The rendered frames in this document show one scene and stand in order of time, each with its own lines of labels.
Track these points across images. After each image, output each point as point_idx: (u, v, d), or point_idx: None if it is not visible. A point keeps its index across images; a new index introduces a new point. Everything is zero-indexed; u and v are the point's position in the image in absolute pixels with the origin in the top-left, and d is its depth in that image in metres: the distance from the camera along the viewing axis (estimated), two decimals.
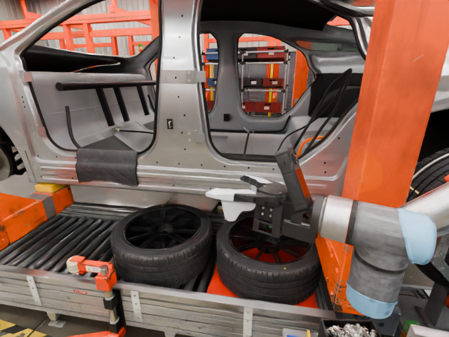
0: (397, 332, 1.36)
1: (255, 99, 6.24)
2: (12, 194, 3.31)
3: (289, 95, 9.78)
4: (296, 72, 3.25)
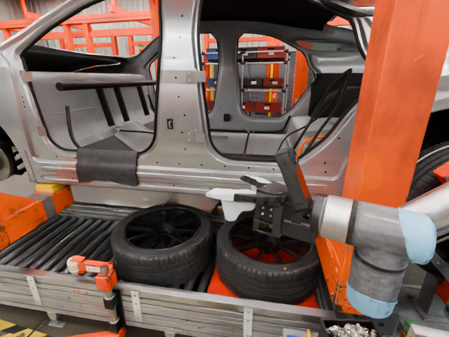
0: None
1: (255, 99, 6.24)
2: (12, 194, 3.31)
3: (289, 95, 9.78)
4: (296, 72, 3.25)
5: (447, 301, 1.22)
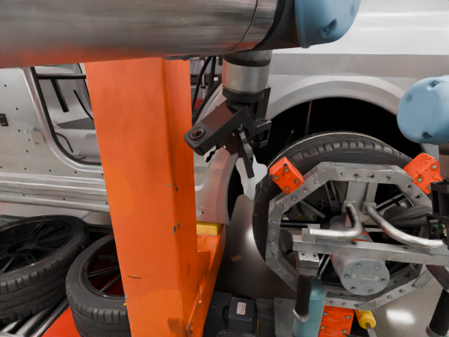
0: None
1: None
2: None
3: None
4: None
5: None
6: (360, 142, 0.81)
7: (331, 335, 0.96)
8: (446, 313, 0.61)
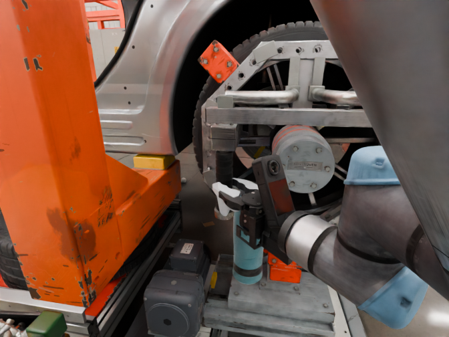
0: None
1: None
2: None
3: None
4: None
5: None
6: (309, 21, 0.67)
7: (284, 271, 0.82)
8: None
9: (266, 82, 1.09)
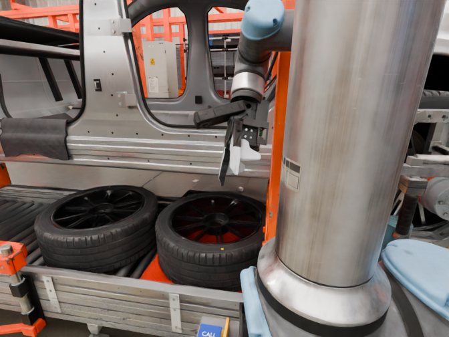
0: None
1: None
2: None
3: None
4: (274, 53, 3.06)
5: None
6: (442, 91, 0.91)
7: None
8: None
9: None
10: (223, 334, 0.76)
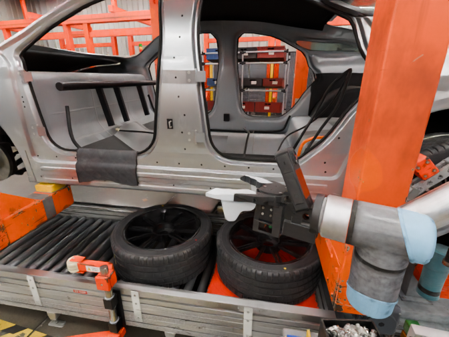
0: None
1: (255, 99, 6.24)
2: (12, 194, 3.31)
3: (289, 95, 9.78)
4: (296, 72, 3.25)
5: None
6: None
7: (441, 291, 1.25)
8: None
9: None
10: None
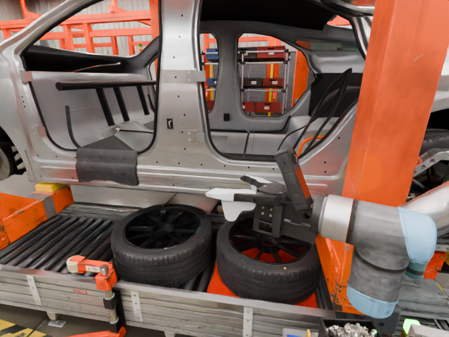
0: None
1: None
2: (12, 194, 3.31)
3: (289, 95, 9.78)
4: (296, 72, 3.25)
5: None
6: None
7: (427, 272, 1.37)
8: None
9: None
10: None
